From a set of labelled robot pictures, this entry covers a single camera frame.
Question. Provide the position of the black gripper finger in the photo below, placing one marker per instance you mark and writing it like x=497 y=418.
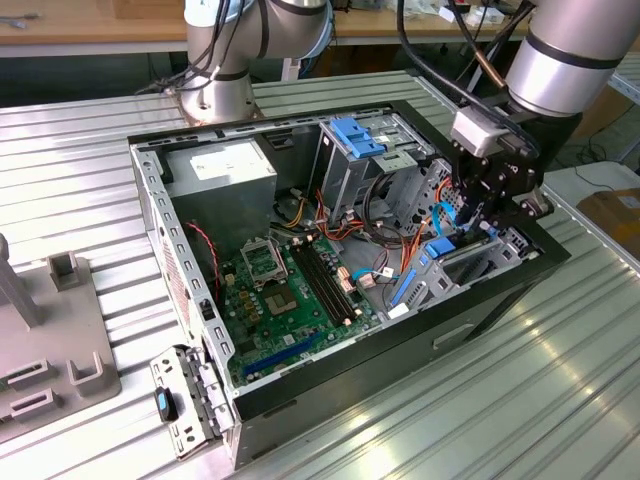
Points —
x=470 y=210
x=520 y=210

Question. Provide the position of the hard disk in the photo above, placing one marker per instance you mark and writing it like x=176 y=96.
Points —
x=440 y=248

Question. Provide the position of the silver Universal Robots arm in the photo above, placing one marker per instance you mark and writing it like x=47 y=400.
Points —
x=565 y=75

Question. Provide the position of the grey metal disk bay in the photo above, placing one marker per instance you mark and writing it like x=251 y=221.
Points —
x=432 y=290

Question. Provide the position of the large brown cardboard box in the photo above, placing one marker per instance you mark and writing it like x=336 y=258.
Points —
x=605 y=115

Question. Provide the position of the white side table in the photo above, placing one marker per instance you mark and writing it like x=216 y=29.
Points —
x=620 y=175

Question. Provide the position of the brown labelled cardboard box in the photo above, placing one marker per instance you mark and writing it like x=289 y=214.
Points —
x=610 y=220

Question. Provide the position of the white paper label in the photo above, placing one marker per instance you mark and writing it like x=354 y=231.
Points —
x=398 y=312

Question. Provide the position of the grey metal drive cage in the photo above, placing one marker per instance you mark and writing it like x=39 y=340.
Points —
x=345 y=175

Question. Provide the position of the blue plastic drive latch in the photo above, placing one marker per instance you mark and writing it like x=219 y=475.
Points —
x=357 y=137

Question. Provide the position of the small white box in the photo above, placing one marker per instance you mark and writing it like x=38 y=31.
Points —
x=482 y=17

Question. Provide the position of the black RAM slot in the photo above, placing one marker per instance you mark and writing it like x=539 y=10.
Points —
x=330 y=280
x=317 y=285

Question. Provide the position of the white box black lid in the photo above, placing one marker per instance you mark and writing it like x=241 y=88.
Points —
x=443 y=15

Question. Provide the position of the black open PC case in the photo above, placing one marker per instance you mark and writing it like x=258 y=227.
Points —
x=350 y=390

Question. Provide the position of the green motherboard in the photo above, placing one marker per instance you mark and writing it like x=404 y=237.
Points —
x=280 y=335

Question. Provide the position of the blue expansion slot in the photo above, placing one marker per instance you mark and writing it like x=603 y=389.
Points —
x=282 y=355

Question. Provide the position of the grey power supply unit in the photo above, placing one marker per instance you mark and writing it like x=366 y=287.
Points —
x=225 y=210

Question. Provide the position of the black and blue latch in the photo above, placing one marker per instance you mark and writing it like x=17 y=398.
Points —
x=162 y=402

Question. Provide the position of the grey parts rack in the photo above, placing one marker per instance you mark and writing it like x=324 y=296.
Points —
x=60 y=320

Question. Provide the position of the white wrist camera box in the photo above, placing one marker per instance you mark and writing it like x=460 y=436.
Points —
x=475 y=132

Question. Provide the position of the grey metal frame rack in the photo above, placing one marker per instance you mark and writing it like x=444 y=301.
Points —
x=632 y=82

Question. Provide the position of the silver hinged slot bracket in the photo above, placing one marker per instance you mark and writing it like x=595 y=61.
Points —
x=172 y=362

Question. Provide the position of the wooden desk white frame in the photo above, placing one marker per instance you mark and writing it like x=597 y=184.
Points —
x=75 y=30

